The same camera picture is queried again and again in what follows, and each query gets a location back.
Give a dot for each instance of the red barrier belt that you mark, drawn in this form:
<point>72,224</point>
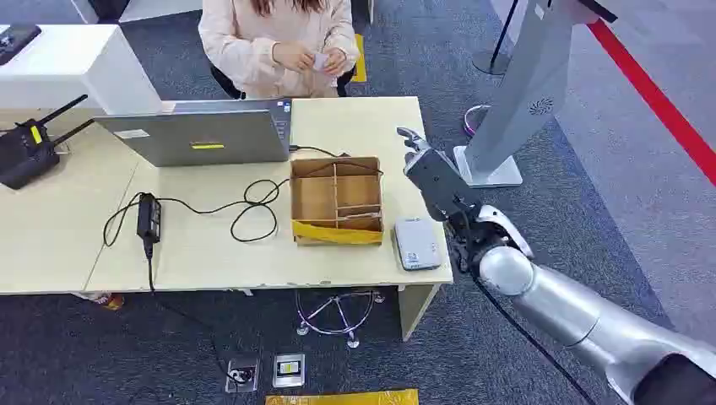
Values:
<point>651,98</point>

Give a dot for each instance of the silver floor socket with plug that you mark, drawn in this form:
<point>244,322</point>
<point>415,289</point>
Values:
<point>242,374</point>

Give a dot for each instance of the wooden compartment card box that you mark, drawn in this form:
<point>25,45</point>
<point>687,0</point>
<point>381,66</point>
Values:
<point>337,201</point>

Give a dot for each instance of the pale wooden desk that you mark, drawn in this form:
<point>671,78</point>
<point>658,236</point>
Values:
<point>224,223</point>

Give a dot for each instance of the person's left hand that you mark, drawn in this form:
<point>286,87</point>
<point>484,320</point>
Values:
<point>338,60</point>

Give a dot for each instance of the chrome chair base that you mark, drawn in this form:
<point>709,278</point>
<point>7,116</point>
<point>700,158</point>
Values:
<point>338,316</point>

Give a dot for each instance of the black router with antennas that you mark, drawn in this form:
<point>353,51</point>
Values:
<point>25,148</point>

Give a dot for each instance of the person's right hand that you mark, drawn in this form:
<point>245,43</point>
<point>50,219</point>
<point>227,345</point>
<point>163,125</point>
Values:
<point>292,56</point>

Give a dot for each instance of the purple rimmed round base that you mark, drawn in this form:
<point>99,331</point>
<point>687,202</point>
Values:
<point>474,119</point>

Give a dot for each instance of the person's hand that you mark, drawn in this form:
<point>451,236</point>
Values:
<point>292,56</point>
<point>338,60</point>

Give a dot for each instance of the grey laptop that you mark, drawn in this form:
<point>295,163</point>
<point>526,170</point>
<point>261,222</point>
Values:
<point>207,134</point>

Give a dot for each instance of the black device on cabinet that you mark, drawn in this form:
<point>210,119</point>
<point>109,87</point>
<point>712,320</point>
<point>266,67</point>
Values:
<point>15,40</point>

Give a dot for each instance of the small white card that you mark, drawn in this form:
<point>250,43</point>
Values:
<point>320,61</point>

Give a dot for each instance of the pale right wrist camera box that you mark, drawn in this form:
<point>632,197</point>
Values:
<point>506,221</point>

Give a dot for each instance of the grey kiosk stand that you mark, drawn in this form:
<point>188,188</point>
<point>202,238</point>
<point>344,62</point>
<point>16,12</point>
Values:
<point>520,95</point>

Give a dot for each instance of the yellow floor marker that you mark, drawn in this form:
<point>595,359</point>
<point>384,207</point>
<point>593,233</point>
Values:
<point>359,58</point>

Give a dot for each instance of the person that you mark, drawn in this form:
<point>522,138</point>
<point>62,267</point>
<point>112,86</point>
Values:
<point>277,44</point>

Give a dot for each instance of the white cabinet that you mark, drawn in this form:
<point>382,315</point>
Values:
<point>73,64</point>

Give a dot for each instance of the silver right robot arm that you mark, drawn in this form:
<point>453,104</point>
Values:
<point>582,318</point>

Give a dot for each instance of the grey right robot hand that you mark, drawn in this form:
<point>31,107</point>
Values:
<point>438,181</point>

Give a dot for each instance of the silver floor socket plate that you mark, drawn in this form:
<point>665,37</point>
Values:
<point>289,370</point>

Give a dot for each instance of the black stanchion post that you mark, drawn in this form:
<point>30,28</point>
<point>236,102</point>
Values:
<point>494,50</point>

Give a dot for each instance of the black power adapter brick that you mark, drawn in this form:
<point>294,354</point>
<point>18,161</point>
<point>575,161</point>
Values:
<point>149,218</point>

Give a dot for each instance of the white card reader device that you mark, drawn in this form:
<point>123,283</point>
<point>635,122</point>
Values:
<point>417,244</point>

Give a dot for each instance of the yellow floor tape strip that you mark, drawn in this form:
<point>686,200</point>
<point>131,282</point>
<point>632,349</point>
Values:
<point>342,398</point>

